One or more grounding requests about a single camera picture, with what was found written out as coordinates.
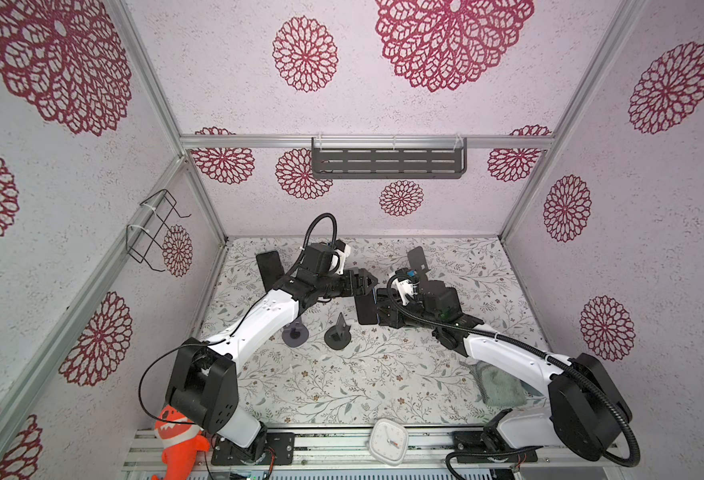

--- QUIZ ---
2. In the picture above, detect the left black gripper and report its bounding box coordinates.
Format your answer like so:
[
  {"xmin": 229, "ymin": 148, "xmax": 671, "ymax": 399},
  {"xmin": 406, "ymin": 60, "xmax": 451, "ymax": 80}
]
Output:
[{"xmin": 317, "ymin": 267, "xmax": 378, "ymax": 299}]

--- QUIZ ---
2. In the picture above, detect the black phone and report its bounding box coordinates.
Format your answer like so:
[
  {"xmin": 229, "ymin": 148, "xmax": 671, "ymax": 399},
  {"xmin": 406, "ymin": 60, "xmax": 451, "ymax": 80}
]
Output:
[
  {"xmin": 256, "ymin": 250, "xmax": 285, "ymax": 292},
  {"xmin": 354, "ymin": 292, "xmax": 379, "ymax": 326}
]

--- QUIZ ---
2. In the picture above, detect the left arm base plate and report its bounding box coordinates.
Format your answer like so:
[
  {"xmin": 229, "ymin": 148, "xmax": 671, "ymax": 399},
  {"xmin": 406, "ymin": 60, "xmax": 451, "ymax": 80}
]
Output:
[{"xmin": 211, "ymin": 431, "xmax": 296, "ymax": 466}]

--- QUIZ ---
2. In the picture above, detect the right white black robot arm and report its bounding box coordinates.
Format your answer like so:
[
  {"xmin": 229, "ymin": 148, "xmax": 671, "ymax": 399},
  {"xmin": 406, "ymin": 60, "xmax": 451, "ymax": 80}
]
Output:
[{"xmin": 379, "ymin": 269, "xmax": 641, "ymax": 468}]

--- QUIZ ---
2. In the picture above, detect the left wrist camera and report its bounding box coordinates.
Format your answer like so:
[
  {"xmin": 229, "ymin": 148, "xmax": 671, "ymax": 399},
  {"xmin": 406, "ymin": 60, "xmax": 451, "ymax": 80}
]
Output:
[{"xmin": 330, "ymin": 240, "xmax": 351, "ymax": 275}]

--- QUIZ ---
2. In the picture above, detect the dark grey round stand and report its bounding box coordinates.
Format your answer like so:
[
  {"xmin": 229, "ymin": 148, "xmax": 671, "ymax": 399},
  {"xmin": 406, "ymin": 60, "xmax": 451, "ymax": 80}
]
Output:
[{"xmin": 324, "ymin": 313, "xmax": 351, "ymax": 351}]

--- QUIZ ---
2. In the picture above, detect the black wire wall rack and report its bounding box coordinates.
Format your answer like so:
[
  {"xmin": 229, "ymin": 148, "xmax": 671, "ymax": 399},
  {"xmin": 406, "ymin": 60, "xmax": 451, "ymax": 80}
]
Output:
[{"xmin": 124, "ymin": 189, "xmax": 191, "ymax": 273}]

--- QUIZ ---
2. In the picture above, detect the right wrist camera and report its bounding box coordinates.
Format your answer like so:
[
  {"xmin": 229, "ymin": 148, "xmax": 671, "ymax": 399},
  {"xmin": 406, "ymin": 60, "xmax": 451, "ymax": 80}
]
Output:
[{"xmin": 391, "ymin": 269, "xmax": 420, "ymax": 306}]

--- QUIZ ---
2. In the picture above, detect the aluminium front rail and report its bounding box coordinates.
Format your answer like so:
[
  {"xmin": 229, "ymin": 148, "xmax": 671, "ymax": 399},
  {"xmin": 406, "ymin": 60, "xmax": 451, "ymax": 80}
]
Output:
[{"xmin": 122, "ymin": 424, "xmax": 628, "ymax": 475}]

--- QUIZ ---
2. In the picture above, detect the white square clock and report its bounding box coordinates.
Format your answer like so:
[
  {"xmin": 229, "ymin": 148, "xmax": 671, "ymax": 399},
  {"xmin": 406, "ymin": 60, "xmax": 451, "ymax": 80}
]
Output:
[{"xmin": 367, "ymin": 419, "xmax": 409, "ymax": 467}]

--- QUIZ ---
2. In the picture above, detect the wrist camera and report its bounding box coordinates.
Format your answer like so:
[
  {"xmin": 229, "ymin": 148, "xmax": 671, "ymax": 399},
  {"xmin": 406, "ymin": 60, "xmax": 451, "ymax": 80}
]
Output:
[
  {"xmin": 330, "ymin": 240, "xmax": 351, "ymax": 275},
  {"xmin": 391, "ymin": 269, "xmax": 420, "ymax": 306}
]

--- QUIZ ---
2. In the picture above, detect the wood base stand right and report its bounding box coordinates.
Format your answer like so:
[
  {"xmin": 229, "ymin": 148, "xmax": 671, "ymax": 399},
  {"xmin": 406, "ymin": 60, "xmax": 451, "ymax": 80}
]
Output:
[{"xmin": 407, "ymin": 246, "xmax": 430, "ymax": 279}]

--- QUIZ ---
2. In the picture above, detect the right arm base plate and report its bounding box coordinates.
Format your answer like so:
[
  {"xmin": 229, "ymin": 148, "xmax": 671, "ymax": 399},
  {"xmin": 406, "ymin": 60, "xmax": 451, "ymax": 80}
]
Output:
[{"xmin": 451, "ymin": 429, "xmax": 539, "ymax": 464}]

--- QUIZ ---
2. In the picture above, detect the red orange plush toy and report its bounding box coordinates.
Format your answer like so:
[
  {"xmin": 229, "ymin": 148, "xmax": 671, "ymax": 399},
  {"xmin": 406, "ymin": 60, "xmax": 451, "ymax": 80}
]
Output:
[{"xmin": 154, "ymin": 405, "xmax": 211, "ymax": 480}]

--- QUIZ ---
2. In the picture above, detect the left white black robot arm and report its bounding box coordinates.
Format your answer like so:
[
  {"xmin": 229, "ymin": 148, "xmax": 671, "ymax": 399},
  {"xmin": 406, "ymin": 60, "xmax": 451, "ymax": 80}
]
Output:
[{"xmin": 154, "ymin": 232, "xmax": 377, "ymax": 463}]

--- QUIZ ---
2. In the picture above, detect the dark grey wall shelf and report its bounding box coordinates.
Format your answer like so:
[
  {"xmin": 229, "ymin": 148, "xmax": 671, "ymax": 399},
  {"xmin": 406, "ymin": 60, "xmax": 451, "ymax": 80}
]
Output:
[{"xmin": 310, "ymin": 138, "xmax": 467, "ymax": 180}]

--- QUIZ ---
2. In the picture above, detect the purple grey round stand front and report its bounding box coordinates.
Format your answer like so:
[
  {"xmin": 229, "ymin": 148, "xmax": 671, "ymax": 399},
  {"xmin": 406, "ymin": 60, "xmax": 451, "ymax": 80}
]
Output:
[{"xmin": 282, "ymin": 318, "xmax": 309, "ymax": 348}]

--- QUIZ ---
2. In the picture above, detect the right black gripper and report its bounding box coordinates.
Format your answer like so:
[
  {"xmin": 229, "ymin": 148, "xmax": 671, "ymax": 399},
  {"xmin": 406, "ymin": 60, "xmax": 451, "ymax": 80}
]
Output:
[{"xmin": 372, "ymin": 296, "xmax": 440, "ymax": 334}]

